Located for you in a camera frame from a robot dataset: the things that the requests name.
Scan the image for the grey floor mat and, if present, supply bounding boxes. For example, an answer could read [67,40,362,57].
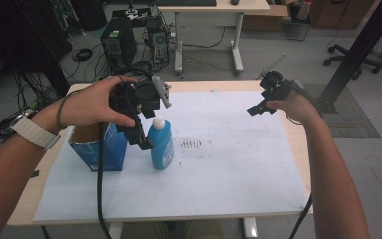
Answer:
[302,83,381,139]

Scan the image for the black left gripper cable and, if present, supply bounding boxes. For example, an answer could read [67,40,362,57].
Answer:
[96,122,114,239]

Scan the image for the person's right hand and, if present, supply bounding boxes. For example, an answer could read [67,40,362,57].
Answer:
[266,89,323,126]

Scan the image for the bundle of black cables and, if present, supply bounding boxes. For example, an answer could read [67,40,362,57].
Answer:
[0,71,61,157]

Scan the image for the black office chair base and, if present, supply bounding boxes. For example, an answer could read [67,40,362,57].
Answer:
[323,43,382,75]

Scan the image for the black keyboard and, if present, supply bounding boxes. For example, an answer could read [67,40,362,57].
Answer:
[154,0,218,7]

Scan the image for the white band wristwatch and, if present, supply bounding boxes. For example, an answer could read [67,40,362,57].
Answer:
[9,109,62,151]

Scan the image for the dark hair tie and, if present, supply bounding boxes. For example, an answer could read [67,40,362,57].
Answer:
[56,89,83,131]

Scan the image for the coiled black cable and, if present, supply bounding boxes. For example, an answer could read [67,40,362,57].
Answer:
[71,47,94,63]

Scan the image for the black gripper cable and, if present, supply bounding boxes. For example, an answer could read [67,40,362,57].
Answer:
[96,122,114,239]
[287,193,314,239]

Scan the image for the blue bottle with white cap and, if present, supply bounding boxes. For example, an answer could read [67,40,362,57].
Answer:
[146,115,175,171]

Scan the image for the person's legs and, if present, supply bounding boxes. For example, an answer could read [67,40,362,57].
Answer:
[120,219,227,239]

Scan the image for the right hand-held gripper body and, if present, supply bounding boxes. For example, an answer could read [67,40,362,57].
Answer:
[254,52,308,102]

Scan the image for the brown cardboard box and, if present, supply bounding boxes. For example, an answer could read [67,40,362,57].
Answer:
[241,4,291,33]

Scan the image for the black metal stand post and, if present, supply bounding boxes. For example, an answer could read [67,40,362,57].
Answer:
[317,0,382,115]

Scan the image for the small grey computer case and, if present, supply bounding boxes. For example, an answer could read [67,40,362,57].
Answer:
[148,29,171,65]

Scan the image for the blue cardboard box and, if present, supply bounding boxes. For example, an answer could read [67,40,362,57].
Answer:
[68,122,129,173]

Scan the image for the black curtain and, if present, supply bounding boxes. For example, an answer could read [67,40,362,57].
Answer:
[0,0,74,98]

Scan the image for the white table leg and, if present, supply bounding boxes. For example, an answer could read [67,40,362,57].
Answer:
[108,222,124,239]
[242,216,259,239]

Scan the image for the wooden cabinet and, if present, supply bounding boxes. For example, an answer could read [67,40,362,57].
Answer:
[307,0,381,30]

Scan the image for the black computer tower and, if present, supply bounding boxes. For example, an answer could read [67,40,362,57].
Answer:
[99,15,139,74]

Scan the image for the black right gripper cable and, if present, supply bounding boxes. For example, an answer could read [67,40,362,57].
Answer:
[287,193,314,239]

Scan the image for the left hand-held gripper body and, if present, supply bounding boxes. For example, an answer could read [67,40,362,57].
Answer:
[108,75,173,124]

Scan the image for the person's left hand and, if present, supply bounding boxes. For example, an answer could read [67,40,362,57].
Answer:
[39,75,139,130]

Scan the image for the white desk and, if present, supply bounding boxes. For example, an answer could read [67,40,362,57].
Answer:
[157,0,272,77]

